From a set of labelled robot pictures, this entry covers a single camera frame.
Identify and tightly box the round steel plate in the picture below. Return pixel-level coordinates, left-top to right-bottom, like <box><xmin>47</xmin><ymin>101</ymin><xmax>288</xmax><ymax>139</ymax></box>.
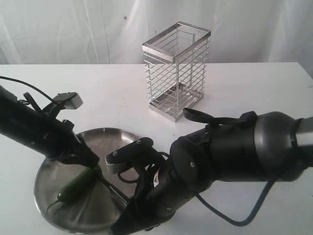
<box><xmin>34</xmin><ymin>127</ymin><xmax>138</xmax><ymax>234</ymax></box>

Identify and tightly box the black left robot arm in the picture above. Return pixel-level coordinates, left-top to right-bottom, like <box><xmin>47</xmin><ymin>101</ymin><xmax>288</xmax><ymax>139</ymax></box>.
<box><xmin>0</xmin><ymin>87</ymin><xmax>99</xmax><ymax>167</ymax></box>

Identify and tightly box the black left camera cable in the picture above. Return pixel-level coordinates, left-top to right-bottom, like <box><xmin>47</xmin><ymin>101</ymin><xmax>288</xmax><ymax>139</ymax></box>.
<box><xmin>0</xmin><ymin>75</ymin><xmax>57</xmax><ymax>103</ymax></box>

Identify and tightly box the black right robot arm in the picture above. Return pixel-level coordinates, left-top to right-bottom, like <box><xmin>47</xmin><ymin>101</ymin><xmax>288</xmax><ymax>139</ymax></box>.
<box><xmin>107</xmin><ymin>108</ymin><xmax>313</xmax><ymax>235</ymax></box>

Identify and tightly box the green chili pepper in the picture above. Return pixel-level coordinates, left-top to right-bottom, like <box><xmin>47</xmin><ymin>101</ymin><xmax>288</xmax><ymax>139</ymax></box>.
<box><xmin>46</xmin><ymin>165</ymin><xmax>102</xmax><ymax>213</ymax></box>

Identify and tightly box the wire mesh utensil holder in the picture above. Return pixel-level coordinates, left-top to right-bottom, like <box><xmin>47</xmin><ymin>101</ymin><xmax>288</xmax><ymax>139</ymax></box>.
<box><xmin>142</xmin><ymin>22</ymin><xmax>211</xmax><ymax>122</ymax></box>

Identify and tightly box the black kitchen knife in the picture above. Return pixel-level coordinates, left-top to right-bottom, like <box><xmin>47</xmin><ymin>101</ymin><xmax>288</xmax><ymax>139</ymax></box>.
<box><xmin>100</xmin><ymin>177</ymin><xmax>130</xmax><ymax>204</ymax></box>

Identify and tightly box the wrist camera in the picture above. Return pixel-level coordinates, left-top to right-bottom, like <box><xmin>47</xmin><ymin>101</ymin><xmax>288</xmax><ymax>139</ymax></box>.
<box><xmin>53</xmin><ymin>92</ymin><xmax>83</xmax><ymax>110</ymax></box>
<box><xmin>105</xmin><ymin>137</ymin><xmax>165</xmax><ymax>175</ymax></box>

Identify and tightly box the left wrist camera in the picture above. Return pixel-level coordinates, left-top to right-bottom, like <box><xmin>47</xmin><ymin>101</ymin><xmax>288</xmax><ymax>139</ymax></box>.
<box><xmin>53</xmin><ymin>92</ymin><xmax>83</xmax><ymax>110</ymax></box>

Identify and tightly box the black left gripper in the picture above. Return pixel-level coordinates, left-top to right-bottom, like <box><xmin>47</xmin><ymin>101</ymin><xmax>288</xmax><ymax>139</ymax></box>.
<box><xmin>26</xmin><ymin>119</ymin><xmax>99</xmax><ymax>167</ymax></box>

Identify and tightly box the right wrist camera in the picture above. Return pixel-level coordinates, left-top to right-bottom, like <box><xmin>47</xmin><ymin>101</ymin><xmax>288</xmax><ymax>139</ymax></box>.
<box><xmin>105</xmin><ymin>137</ymin><xmax>165</xmax><ymax>175</ymax></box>

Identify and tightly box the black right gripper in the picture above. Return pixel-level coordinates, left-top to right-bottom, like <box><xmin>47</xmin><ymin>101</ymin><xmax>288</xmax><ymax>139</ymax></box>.
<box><xmin>110</xmin><ymin>158</ymin><xmax>212</xmax><ymax>235</ymax></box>

